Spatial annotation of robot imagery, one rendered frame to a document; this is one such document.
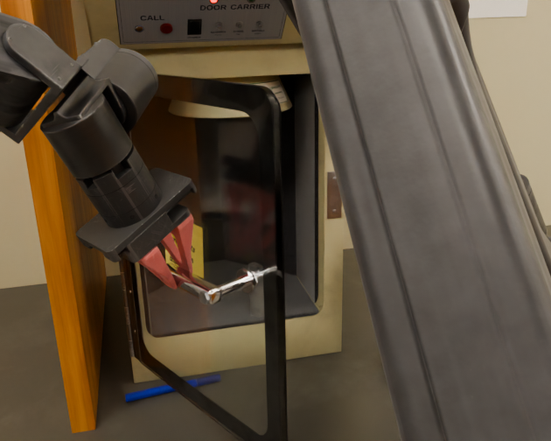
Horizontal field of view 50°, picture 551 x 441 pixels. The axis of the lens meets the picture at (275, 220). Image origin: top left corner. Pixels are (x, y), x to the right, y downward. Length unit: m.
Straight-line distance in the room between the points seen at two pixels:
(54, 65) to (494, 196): 0.39
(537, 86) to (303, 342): 0.86
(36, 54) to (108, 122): 0.07
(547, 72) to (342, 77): 1.34
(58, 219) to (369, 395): 0.48
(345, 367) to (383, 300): 0.77
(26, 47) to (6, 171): 0.78
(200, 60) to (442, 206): 0.63
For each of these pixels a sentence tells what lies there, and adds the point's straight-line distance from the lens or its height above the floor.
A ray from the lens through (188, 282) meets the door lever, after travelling 0.58.
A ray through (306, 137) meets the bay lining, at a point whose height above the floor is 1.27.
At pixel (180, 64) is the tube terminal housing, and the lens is 0.77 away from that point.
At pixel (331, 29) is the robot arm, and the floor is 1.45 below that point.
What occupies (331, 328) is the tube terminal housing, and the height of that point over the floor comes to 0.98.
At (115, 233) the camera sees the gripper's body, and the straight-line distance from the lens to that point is 0.54.
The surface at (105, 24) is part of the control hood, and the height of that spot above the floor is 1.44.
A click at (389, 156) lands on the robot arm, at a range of 0.17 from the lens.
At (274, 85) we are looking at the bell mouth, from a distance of 0.84.
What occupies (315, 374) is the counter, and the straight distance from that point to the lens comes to 0.91.
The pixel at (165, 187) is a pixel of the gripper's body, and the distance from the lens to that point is 0.56.
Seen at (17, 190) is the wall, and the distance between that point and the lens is 1.26.
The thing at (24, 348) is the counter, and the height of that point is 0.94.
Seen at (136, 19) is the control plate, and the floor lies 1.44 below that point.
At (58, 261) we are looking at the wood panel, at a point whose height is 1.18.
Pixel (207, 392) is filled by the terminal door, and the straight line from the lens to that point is 0.74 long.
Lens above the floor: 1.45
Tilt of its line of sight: 20 degrees down
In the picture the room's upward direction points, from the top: 1 degrees counter-clockwise
